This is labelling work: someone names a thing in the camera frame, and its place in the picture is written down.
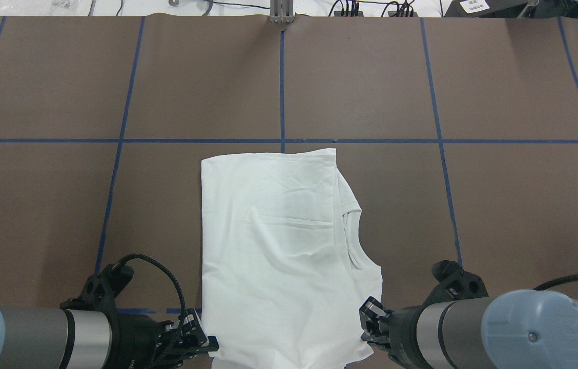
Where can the black box with label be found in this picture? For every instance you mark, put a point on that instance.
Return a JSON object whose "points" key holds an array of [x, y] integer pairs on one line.
{"points": [[490, 9]]}

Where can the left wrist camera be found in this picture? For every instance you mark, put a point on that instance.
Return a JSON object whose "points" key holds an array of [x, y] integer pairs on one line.
{"points": [[100, 290]]}

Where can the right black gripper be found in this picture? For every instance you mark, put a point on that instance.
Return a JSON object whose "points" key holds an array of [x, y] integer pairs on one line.
{"points": [[403, 328]]}

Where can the aluminium frame post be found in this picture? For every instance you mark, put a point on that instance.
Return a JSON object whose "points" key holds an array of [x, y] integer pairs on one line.
{"points": [[282, 11]]}

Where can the white printed t-shirt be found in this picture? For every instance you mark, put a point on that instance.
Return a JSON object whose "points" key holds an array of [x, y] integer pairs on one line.
{"points": [[283, 270]]}

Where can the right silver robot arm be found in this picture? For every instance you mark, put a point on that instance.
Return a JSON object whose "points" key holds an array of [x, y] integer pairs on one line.
{"points": [[519, 329]]}

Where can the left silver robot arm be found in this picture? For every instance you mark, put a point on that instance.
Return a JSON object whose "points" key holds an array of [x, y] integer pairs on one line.
{"points": [[73, 338]]}

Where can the clear plastic bag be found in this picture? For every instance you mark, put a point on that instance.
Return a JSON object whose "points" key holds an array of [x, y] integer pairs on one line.
{"points": [[46, 8]]}

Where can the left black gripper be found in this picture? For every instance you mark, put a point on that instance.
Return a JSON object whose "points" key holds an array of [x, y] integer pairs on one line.
{"points": [[134, 339]]}

